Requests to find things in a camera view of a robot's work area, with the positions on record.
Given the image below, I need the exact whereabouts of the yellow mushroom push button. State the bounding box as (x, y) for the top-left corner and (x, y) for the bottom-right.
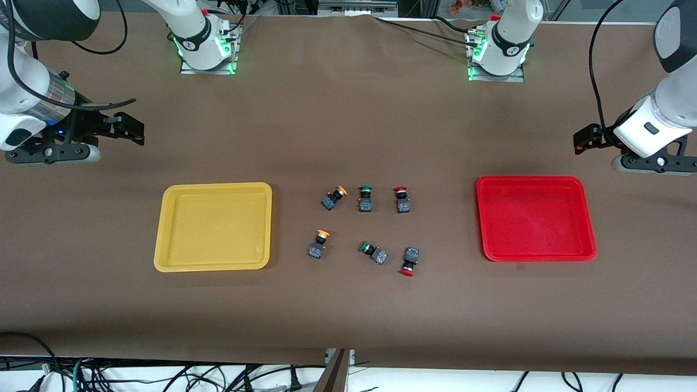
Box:
(321, 186), (348, 211)
(308, 230), (331, 259)

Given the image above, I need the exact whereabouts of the red plastic tray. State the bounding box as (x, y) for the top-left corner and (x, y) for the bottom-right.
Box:
(476, 175), (598, 262)

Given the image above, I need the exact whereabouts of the yellow plastic tray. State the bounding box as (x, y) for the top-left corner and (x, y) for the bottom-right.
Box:
(154, 182), (273, 272)

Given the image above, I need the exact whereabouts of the table cover sheet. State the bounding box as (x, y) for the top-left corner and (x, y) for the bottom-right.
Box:
(0, 11), (697, 376)

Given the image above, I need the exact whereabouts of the grey metal table strut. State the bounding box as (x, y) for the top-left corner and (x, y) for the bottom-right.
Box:
(313, 348), (353, 392)

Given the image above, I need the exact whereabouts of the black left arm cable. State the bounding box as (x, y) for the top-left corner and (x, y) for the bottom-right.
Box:
(588, 0), (625, 134)

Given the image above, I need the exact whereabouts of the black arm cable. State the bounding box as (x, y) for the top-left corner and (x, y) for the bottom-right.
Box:
(3, 0), (137, 112)
(588, 0), (625, 134)

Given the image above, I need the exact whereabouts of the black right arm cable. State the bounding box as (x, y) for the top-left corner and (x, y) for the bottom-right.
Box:
(3, 0), (137, 112)

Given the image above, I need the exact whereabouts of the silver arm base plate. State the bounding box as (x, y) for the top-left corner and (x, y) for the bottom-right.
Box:
(467, 30), (525, 83)
(180, 24), (241, 76)

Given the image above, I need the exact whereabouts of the black cable on table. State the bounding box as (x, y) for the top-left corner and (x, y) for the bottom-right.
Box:
(373, 15), (481, 45)

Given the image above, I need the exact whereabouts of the black floor cable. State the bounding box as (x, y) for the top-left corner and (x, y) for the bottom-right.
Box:
(0, 332), (58, 382)

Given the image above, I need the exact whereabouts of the grey metal rail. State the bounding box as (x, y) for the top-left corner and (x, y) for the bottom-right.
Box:
(319, 0), (399, 16)

